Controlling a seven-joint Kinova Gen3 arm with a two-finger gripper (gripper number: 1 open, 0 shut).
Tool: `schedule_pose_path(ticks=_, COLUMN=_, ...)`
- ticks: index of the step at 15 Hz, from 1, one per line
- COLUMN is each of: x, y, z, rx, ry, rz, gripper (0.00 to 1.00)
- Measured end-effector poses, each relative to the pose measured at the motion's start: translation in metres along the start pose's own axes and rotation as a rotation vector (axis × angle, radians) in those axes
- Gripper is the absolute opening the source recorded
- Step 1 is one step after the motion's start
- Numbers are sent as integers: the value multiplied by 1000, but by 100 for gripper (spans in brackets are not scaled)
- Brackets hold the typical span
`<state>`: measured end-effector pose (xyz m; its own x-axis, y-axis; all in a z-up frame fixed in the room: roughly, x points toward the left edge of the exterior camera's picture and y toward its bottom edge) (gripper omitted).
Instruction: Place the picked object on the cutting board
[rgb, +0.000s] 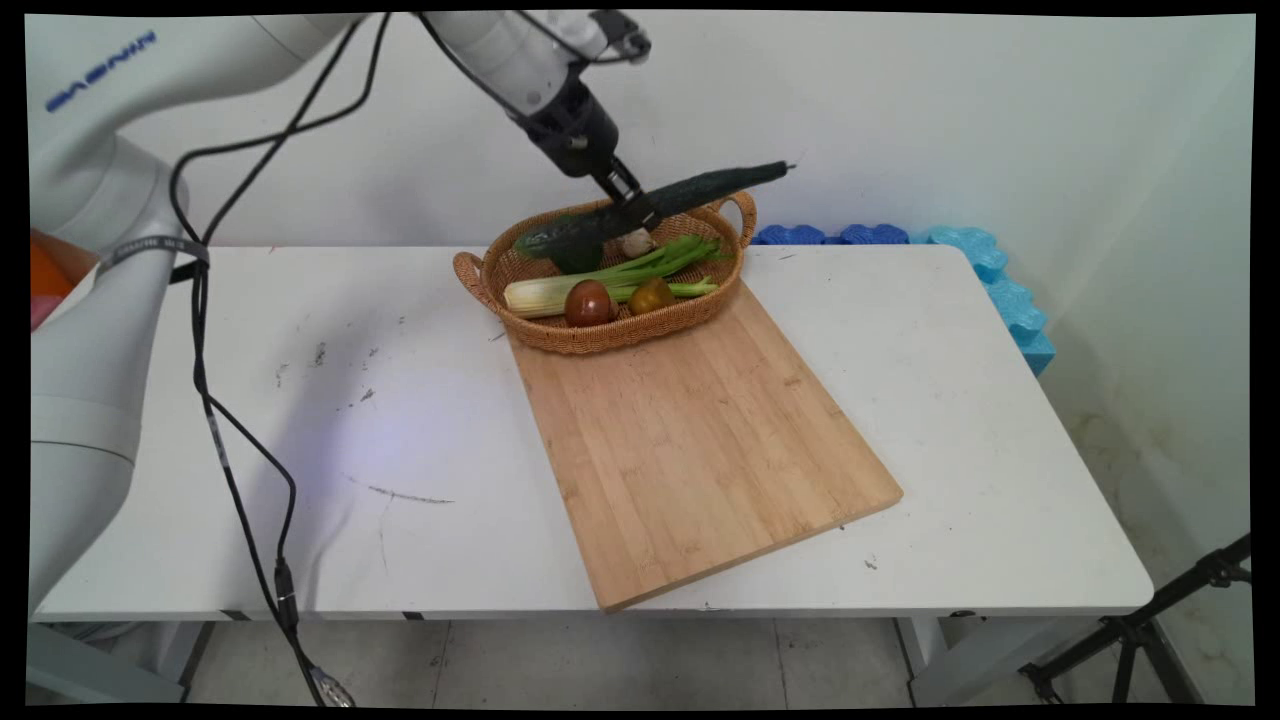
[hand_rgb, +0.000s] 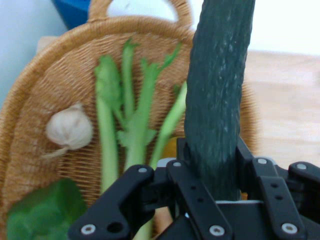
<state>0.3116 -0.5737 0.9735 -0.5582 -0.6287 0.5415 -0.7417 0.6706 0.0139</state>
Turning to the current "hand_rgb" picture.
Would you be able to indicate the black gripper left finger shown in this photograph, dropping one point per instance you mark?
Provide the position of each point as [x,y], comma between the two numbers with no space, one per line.
[112,207]

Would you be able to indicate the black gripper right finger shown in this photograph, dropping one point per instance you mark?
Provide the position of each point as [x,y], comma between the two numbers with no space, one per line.
[277,195]

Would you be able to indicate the dark green cucumber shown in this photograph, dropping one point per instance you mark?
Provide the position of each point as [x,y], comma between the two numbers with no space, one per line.
[215,87]

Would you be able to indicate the light green celery bunch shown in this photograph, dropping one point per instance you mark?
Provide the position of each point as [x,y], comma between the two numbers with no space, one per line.
[135,145]

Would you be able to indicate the green leafy vegetable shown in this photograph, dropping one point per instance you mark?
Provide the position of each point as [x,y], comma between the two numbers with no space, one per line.
[45,212]

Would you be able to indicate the white garlic bulb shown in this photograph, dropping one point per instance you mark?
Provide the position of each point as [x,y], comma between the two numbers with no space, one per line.
[68,130]

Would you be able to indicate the light wooden board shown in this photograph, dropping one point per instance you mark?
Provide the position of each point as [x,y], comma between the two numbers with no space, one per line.
[287,100]

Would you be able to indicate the woven wicker basket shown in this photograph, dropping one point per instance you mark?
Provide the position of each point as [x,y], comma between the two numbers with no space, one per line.
[62,75]

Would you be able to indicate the blue container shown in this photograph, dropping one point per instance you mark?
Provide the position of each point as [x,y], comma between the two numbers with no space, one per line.
[73,12]

